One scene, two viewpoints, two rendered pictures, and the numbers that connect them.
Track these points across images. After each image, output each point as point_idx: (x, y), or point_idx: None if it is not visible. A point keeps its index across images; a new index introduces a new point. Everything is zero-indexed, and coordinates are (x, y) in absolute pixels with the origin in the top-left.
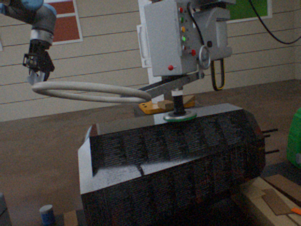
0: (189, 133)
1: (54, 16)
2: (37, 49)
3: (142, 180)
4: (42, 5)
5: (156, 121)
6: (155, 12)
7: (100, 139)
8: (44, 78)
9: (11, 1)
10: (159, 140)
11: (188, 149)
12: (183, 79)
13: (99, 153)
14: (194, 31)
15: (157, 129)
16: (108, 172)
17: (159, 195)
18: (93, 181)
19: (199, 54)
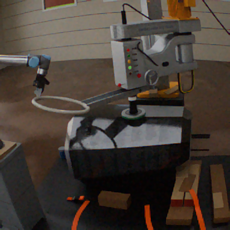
0: (136, 127)
1: (48, 60)
2: (39, 78)
3: (96, 151)
4: (38, 64)
5: (119, 114)
6: (115, 47)
7: (79, 119)
8: (41, 91)
9: (26, 66)
10: (114, 129)
11: (130, 139)
12: (134, 91)
13: (76, 128)
14: (145, 58)
15: (115, 120)
16: (78, 142)
17: (106, 162)
18: (69, 144)
19: (144, 76)
